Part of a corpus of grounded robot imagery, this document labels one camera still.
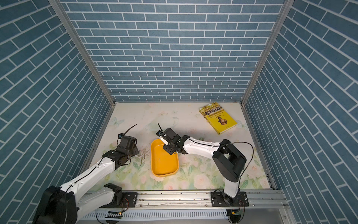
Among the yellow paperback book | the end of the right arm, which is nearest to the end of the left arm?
the end of the right arm

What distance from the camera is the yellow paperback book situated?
1039 millimetres

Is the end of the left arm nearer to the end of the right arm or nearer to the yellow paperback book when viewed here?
the end of the right arm
